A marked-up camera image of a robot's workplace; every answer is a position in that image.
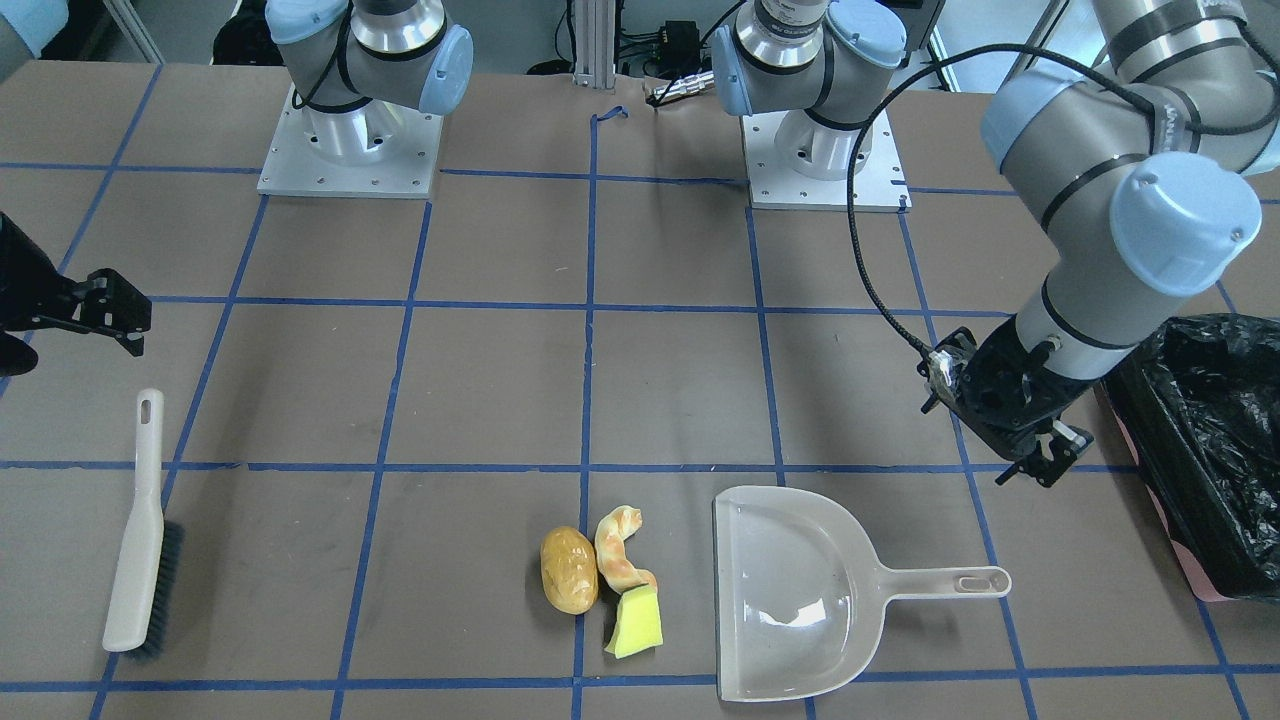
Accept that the beige plastic dustpan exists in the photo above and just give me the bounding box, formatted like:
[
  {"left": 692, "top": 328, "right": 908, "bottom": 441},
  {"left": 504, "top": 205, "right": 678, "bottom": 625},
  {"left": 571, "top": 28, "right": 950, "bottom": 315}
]
[{"left": 713, "top": 486, "right": 1012, "bottom": 703}]

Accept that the aluminium frame post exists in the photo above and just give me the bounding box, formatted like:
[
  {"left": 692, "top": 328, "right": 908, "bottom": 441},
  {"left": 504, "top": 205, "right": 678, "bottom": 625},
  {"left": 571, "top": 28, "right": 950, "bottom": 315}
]
[{"left": 570, "top": 0, "right": 618, "bottom": 94}]

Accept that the brown potato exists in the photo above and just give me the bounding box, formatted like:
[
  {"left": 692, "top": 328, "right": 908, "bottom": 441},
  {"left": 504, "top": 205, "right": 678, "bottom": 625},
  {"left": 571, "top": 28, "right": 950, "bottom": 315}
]
[{"left": 539, "top": 527, "right": 599, "bottom": 616}]

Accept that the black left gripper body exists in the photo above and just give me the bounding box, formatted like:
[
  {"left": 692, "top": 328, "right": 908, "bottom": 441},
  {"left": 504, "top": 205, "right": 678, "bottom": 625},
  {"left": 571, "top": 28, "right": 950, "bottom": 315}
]
[{"left": 918, "top": 325, "right": 1083, "bottom": 461}]

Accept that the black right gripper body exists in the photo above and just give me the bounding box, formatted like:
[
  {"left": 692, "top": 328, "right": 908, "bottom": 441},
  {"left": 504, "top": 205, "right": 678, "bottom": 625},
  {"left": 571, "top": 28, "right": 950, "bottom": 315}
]
[{"left": 1, "top": 214, "right": 73, "bottom": 377}]

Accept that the twisted bread piece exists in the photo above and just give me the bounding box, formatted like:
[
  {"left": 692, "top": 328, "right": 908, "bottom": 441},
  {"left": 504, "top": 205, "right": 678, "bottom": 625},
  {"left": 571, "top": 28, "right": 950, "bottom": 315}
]
[{"left": 594, "top": 505, "right": 658, "bottom": 594}]

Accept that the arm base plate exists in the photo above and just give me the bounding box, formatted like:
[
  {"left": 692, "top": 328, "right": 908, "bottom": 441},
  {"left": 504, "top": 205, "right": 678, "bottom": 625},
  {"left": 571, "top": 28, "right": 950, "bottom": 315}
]
[
  {"left": 741, "top": 110, "right": 913, "bottom": 213},
  {"left": 257, "top": 86, "right": 445, "bottom": 200}
]

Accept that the yellow sponge piece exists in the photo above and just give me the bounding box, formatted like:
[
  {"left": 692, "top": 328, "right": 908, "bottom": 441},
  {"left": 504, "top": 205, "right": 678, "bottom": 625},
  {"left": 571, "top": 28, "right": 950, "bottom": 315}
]
[{"left": 605, "top": 585, "right": 664, "bottom": 659}]

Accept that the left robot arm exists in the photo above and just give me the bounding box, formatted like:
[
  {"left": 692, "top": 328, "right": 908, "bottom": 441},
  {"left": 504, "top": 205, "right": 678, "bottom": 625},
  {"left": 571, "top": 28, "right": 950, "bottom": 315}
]
[{"left": 710, "top": 1, "right": 1277, "bottom": 487}]

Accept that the beige hand brush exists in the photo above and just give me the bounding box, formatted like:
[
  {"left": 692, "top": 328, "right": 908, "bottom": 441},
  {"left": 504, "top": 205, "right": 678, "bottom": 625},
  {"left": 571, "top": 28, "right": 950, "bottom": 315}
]
[{"left": 102, "top": 388, "right": 184, "bottom": 661}]

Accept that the bin with black bag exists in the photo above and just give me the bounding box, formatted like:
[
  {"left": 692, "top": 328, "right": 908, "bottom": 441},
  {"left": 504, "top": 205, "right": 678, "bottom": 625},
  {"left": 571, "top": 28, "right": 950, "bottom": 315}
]
[{"left": 1101, "top": 314, "right": 1279, "bottom": 603}]

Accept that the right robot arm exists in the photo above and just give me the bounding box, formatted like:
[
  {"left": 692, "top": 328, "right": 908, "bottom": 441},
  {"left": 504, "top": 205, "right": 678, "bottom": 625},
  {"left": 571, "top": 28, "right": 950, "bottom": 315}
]
[{"left": 3, "top": 1, "right": 474, "bottom": 377}]

